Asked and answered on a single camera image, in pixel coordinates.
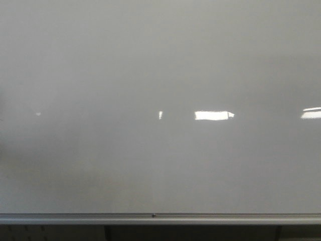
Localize grey pegboard panel below board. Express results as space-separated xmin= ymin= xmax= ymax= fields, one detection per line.
xmin=1 ymin=225 xmax=106 ymax=241

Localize white whiteboard with aluminium frame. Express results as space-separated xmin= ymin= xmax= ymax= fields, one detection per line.
xmin=1 ymin=1 xmax=320 ymax=225

